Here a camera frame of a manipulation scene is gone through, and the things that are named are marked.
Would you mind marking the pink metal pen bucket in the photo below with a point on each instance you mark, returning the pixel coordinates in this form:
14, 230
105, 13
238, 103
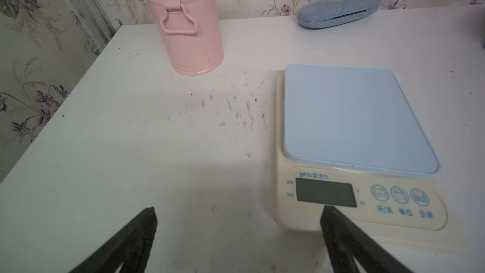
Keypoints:
190, 32

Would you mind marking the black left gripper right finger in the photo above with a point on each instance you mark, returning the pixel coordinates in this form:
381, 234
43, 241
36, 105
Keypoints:
349, 246

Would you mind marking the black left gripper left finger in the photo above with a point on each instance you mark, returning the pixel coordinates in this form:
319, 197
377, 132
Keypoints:
128, 250

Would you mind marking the blue cream kitchen scale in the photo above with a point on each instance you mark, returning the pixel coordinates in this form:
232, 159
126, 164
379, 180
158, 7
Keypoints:
347, 137

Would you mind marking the blue fabric glasses case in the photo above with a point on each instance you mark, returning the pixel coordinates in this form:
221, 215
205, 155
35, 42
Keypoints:
331, 13

